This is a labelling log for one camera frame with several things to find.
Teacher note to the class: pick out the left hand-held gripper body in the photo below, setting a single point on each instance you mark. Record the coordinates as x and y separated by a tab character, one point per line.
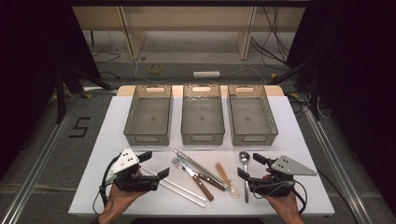
124	160

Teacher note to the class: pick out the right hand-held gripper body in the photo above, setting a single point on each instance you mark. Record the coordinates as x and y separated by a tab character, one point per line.
289	168

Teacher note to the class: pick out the metal spoon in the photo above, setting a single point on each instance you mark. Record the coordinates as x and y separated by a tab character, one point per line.
244	156

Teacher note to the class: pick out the white chopstick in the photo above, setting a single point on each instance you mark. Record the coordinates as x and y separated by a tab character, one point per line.
186	198
186	191

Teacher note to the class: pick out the grey transparent plastic bin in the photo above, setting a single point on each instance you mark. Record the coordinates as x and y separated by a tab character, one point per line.
249	118
202	118
149	118

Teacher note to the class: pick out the person's right hand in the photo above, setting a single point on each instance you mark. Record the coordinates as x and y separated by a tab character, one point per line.
286	207

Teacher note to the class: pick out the person's left hand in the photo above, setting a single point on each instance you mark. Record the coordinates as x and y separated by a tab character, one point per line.
113	200

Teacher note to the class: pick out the white table sheet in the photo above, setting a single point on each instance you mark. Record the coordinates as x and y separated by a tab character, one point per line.
193	208

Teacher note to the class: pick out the black stand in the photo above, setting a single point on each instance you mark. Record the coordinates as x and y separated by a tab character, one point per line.
314	93
59	93

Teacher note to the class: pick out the yellow tape roll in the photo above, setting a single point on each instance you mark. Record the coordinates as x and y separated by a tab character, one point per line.
148	69

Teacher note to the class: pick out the white power strip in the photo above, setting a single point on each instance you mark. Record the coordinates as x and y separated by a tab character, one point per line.
205	74

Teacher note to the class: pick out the beige wooden desk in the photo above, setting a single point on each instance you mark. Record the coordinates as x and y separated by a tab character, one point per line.
130	37

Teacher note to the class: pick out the black curtain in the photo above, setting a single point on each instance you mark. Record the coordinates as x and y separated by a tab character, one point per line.
31	46
358	62

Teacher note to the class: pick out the metal floor rail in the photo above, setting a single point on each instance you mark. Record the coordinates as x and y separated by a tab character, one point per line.
337	169
34	174

